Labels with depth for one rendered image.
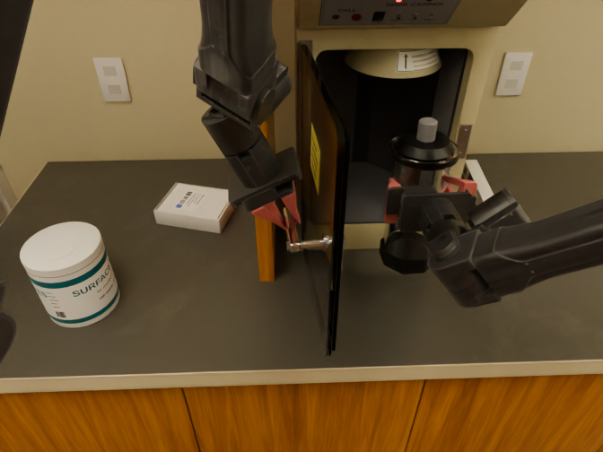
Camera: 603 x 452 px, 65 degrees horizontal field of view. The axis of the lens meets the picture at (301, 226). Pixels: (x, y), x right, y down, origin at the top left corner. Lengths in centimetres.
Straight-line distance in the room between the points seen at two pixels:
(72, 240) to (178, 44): 59
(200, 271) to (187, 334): 16
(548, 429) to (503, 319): 33
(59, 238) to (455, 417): 84
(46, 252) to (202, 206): 36
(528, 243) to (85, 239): 70
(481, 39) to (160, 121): 86
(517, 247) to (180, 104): 100
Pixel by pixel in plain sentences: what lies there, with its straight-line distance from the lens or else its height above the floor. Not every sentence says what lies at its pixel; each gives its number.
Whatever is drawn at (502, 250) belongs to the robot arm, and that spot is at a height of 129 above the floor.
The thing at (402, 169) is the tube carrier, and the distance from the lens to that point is 75.
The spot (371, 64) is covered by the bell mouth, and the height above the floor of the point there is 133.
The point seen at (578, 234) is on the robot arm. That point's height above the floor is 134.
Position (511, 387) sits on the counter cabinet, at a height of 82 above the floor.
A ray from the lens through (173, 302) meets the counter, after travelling 95.
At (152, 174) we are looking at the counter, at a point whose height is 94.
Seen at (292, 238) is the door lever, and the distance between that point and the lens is 64.
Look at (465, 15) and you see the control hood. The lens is 78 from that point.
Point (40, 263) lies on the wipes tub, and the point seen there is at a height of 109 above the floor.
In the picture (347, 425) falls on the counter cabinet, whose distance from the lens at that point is 105.
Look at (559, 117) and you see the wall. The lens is 154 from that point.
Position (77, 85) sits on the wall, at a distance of 139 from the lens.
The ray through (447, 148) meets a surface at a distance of 75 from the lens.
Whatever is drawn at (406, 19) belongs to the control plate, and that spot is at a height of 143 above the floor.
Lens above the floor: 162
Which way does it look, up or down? 39 degrees down
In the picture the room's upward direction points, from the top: straight up
